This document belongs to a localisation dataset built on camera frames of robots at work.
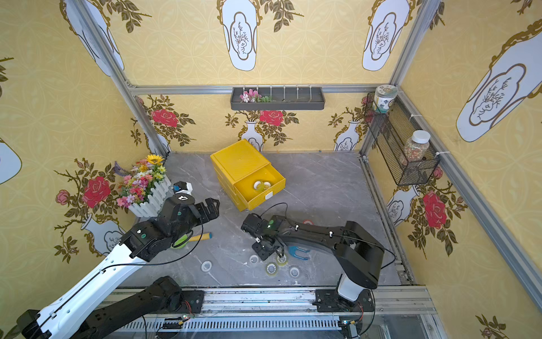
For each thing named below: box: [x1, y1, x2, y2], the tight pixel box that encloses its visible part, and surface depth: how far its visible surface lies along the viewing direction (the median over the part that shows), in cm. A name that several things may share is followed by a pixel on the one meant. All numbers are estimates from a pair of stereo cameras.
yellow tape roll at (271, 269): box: [265, 262, 278, 277], surface depth 82 cm
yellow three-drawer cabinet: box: [210, 139, 287, 212], surface depth 89 cm
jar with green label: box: [373, 84, 399, 114], surface depth 87 cm
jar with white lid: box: [400, 129, 432, 166], surface depth 66 cm
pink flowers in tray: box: [239, 88, 272, 104], surface depth 89 cm
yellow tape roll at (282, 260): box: [276, 254, 288, 267], surface depth 85 cm
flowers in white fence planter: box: [113, 153, 172, 218], surface depth 92 cm
